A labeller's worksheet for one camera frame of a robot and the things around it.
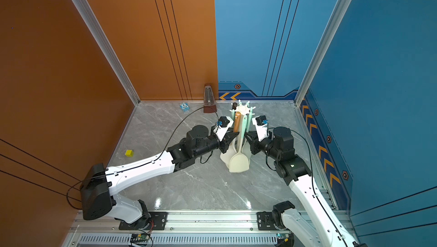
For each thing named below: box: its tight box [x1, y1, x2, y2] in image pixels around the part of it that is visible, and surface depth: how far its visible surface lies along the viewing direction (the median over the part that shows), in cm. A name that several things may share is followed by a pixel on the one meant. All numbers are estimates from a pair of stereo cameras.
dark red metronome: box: [203, 83, 218, 114], surface depth 112 cm
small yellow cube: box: [124, 149, 134, 158], surface depth 95 cm
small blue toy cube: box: [179, 102, 191, 113], surface depth 118 cm
